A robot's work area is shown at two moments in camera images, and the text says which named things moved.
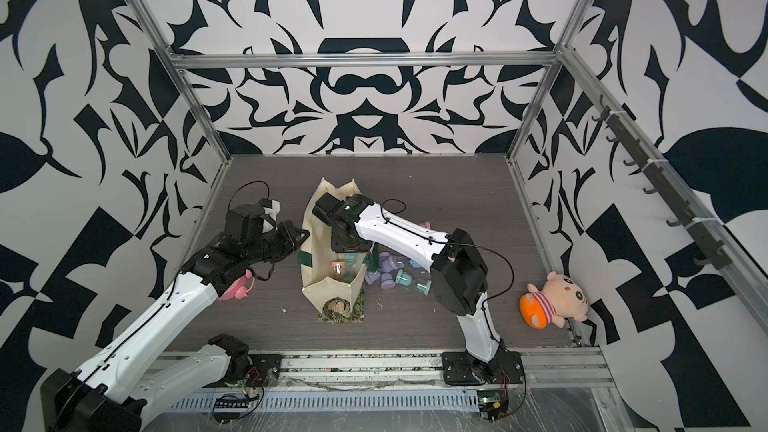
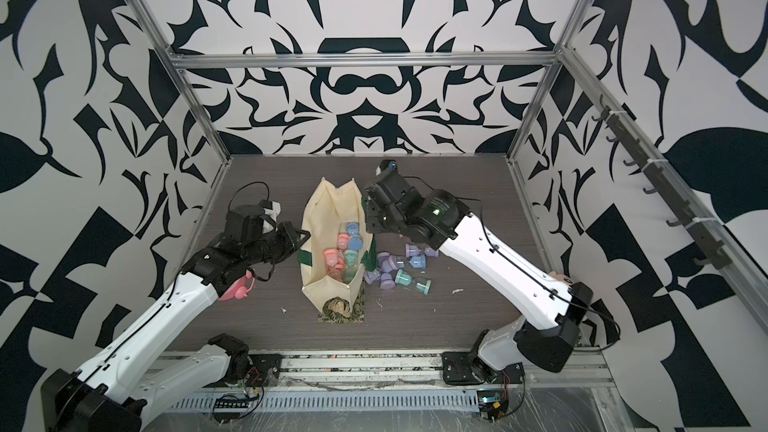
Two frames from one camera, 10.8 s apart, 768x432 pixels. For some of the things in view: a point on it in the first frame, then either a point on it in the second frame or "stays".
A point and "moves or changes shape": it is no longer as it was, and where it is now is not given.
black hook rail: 712,251 stays
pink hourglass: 337,269 moves or changes shape
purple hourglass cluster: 389,262 stays
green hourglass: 405,279 stays
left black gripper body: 276,246 stays
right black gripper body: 350,245 → 376,220
